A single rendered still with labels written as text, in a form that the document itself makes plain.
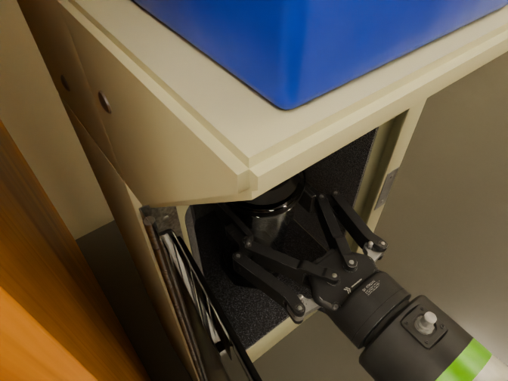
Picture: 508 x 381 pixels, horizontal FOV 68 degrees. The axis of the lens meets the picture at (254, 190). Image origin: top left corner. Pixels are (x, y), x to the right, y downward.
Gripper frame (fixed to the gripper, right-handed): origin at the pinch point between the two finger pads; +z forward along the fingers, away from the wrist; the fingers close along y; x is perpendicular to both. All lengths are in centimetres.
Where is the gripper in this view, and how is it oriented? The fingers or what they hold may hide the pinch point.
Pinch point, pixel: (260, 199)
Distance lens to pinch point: 48.3
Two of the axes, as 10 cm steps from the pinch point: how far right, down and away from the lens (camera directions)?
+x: 0.0, 6.7, 7.4
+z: -6.1, -5.9, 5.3
